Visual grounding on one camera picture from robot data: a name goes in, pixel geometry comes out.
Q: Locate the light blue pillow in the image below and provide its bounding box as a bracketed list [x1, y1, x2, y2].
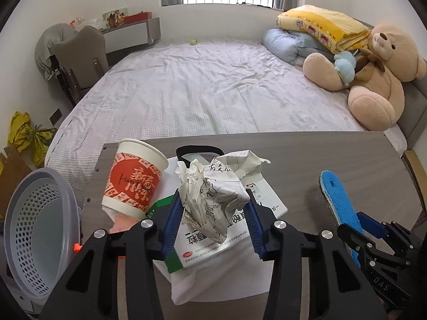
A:
[261, 28, 336, 66]

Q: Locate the white plastic bag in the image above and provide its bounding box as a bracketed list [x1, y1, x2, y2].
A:
[72, 17, 107, 31]

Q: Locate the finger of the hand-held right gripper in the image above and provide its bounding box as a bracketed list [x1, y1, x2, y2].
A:
[337, 223, 371, 267]
[355, 211, 422, 244]

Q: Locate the green and white medicine box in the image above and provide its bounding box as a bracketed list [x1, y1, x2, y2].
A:
[146, 173, 289, 274]

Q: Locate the bright yellow plastic bag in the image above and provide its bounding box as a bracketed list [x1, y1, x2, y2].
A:
[7, 111, 33, 154]

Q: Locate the wooden nightstand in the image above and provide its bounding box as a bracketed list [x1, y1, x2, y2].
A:
[403, 150, 427, 207]

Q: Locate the brown cardboard box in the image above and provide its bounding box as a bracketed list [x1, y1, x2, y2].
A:
[0, 145, 34, 210]

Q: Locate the white paper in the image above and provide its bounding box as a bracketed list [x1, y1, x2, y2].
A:
[176, 150, 271, 245]

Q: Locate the beige upholstered chair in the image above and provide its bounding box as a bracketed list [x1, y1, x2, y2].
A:
[53, 26, 110, 107]

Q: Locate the flat red box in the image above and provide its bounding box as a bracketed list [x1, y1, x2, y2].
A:
[124, 12, 152, 25]

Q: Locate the colourful printed gift box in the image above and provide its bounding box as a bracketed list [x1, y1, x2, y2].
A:
[102, 7, 129, 27]

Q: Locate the white cloth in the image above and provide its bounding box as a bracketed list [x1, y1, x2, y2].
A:
[102, 155, 277, 305]

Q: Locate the bed with white sheet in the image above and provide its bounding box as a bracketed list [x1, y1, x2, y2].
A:
[45, 37, 408, 170]

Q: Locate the blue scouring pad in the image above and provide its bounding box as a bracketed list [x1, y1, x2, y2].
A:
[318, 170, 363, 268]

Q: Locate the grey clothing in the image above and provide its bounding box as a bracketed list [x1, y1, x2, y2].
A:
[35, 23, 79, 81]

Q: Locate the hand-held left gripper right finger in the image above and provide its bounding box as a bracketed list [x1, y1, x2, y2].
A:
[245, 189, 389, 320]

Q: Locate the pink pig toy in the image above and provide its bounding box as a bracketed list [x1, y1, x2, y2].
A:
[108, 215, 141, 234]

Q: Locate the large beige teddy bear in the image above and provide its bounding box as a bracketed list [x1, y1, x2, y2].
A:
[303, 23, 427, 131]

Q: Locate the small blue plush toy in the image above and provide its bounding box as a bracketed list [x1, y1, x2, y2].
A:
[334, 51, 357, 84]

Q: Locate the orange and white paper cup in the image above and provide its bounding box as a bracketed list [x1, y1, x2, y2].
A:
[101, 139, 169, 221]

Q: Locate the grey desk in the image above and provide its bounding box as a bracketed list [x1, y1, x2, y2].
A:
[100, 17, 161, 65]

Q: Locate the tied yellow printed sack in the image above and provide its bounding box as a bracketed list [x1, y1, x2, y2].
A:
[29, 125, 57, 168]

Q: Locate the grey perforated plastic basket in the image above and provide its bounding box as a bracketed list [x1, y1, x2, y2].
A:
[3, 167, 82, 302]

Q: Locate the folded yellow blanket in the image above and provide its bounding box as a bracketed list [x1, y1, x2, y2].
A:
[275, 4, 371, 54]

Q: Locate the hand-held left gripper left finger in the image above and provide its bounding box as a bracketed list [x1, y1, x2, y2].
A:
[40, 191, 185, 320]

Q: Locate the black loop handle tool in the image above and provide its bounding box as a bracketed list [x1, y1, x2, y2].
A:
[176, 145, 225, 167]

